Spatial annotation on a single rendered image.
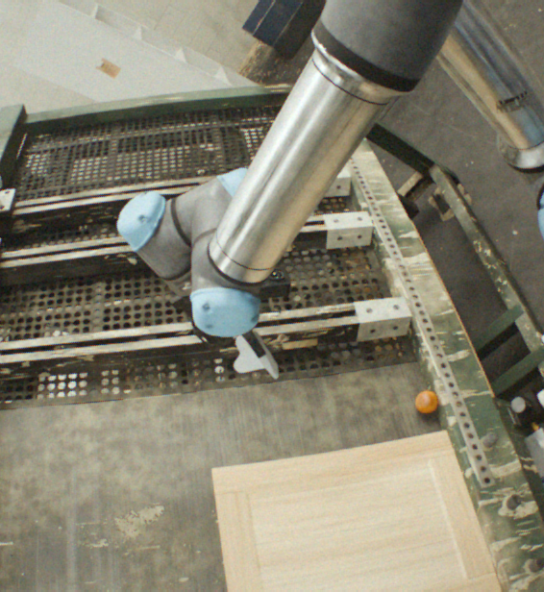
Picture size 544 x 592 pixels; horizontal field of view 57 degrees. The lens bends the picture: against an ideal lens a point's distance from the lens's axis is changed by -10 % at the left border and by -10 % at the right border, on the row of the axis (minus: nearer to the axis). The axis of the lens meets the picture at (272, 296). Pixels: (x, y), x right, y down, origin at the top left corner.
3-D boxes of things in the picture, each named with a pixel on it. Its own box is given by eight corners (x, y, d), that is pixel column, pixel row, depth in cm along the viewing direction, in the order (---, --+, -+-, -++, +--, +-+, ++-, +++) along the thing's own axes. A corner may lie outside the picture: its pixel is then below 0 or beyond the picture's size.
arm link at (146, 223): (159, 213, 66) (107, 239, 69) (206, 267, 73) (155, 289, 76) (165, 176, 71) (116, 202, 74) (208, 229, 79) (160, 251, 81)
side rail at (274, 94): (307, 115, 207) (308, 91, 199) (30, 147, 194) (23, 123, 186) (303, 106, 212) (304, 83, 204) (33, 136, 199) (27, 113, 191)
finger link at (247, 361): (252, 389, 89) (222, 342, 88) (284, 374, 88) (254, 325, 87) (250, 397, 86) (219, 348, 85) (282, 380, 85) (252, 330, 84)
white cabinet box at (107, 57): (276, 110, 431) (43, -4, 324) (238, 164, 458) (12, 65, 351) (260, 86, 475) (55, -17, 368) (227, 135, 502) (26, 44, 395)
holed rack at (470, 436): (495, 485, 96) (496, 483, 95) (482, 488, 95) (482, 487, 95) (314, 82, 204) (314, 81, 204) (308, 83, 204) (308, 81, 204)
